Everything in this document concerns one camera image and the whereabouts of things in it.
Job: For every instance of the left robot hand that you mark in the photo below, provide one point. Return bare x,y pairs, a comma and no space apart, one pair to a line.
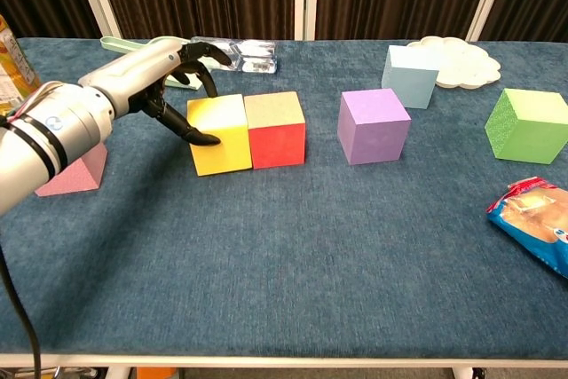
133,68

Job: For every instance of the pink foam cube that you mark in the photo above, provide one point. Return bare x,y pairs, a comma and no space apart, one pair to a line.
75,175

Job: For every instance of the yellow foam cube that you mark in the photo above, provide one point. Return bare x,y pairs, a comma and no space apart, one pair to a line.
222,152

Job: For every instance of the red foam cube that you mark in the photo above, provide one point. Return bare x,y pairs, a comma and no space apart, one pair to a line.
277,144

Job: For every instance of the purple foam cube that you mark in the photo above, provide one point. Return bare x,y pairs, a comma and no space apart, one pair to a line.
373,130

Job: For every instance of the light blue foam cube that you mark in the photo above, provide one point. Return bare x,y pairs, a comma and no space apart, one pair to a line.
408,81

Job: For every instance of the mint green dustpan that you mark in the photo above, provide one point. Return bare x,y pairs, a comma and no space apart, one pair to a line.
115,43

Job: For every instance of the tea bottle with yellow cap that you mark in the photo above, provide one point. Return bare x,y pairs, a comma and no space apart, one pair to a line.
13,68

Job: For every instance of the clear plastic water bottle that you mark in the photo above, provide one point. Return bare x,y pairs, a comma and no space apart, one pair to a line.
253,57

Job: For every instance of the dark blue table mat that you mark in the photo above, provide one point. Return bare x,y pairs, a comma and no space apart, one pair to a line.
284,263

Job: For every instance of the white table leg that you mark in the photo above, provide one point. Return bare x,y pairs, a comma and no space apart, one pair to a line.
462,373
119,373

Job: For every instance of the white flower-shaped palette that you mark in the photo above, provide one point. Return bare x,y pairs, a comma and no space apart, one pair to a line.
466,64

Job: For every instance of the green foam cube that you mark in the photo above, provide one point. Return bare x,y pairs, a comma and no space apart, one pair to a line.
532,135

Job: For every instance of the blue snack bag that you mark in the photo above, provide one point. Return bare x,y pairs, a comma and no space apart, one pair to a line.
532,219

